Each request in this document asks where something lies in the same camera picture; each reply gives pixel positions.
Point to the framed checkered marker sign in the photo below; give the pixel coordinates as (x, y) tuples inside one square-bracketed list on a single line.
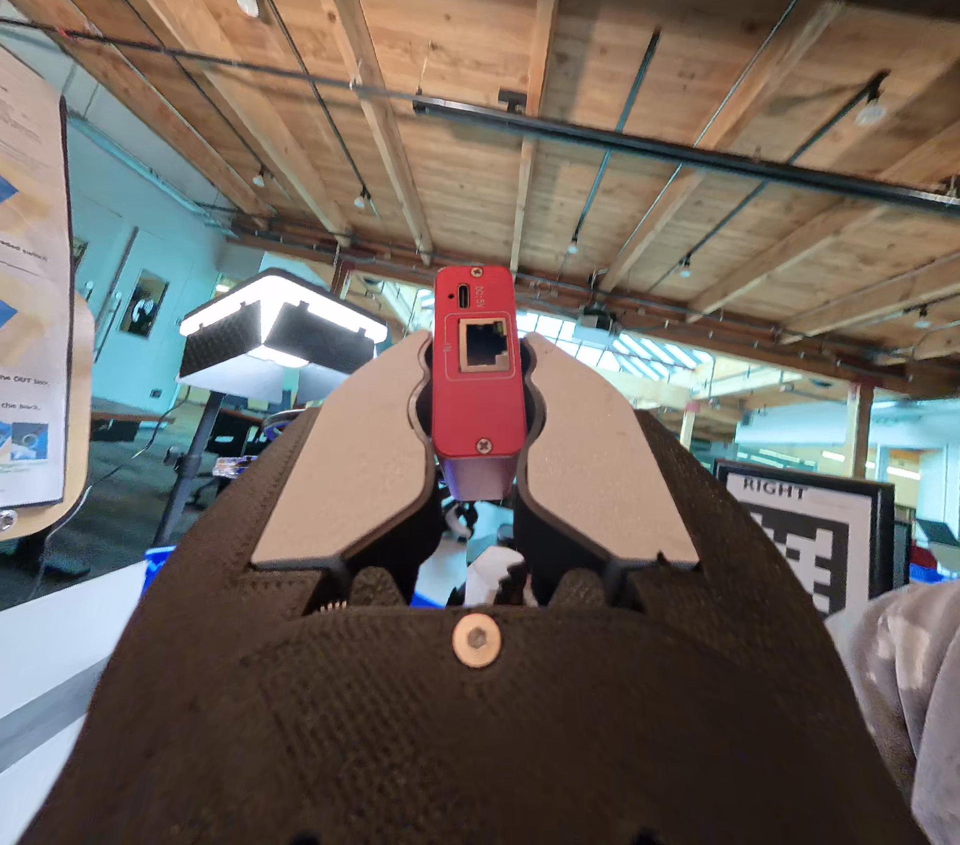
[(855, 522)]

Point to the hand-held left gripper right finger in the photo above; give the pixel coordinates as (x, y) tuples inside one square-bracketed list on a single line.
[(600, 477)]

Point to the printed instruction sheet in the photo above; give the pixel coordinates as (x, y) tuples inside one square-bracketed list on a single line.
[(34, 260)]

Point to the blue plastic storage bin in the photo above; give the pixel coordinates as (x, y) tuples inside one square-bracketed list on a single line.
[(157, 558)]

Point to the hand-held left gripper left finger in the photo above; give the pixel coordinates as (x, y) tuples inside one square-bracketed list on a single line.
[(352, 470)]

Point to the person's right forearm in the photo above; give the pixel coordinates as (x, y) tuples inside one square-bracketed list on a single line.
[(900, 672)]

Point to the instruction sheet on board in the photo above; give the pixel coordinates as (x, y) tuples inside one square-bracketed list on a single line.
[(81, 410)]

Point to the grey light stand pole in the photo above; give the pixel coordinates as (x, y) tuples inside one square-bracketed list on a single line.
[(191, 462)]

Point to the studio light panel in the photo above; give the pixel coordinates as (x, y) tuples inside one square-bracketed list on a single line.
[(330, 335)]

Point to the red metal ethernet switch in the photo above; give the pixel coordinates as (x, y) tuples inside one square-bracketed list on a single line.
[(476, 410)]

